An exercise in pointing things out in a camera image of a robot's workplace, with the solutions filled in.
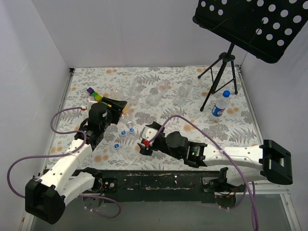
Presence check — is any clear bottle blue label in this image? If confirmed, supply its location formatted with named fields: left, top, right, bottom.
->
left=211, top=90, right=231, bottom=119

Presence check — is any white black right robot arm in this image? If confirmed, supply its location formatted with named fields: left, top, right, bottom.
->
left=138, top=122, right=293, bottom=191

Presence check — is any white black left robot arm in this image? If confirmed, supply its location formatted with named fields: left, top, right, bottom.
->
left=25, top=97, right=127, bottom=224

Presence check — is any toy block car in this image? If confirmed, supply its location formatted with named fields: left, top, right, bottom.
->
left=87, top=88, right=103, bottom=102

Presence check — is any black music stand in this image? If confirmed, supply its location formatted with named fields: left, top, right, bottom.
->
left=192, top=0, right=308, bottom=112

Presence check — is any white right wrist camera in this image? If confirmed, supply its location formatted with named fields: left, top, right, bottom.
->
left=141, top=127, right=159, bottom=147

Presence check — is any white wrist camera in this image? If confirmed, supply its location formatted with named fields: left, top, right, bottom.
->
left=81, top=99, right=97, bottom=111
left=141, top=127, right=159, bottom=147

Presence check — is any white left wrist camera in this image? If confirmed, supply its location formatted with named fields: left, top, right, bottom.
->
left=81, top=99, right=97, bottom=111

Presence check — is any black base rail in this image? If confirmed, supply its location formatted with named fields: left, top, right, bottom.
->
left=85, top=170, right=219, bottom=203

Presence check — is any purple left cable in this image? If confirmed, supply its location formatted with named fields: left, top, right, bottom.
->
left=6, top=106, right=121, bottom=219

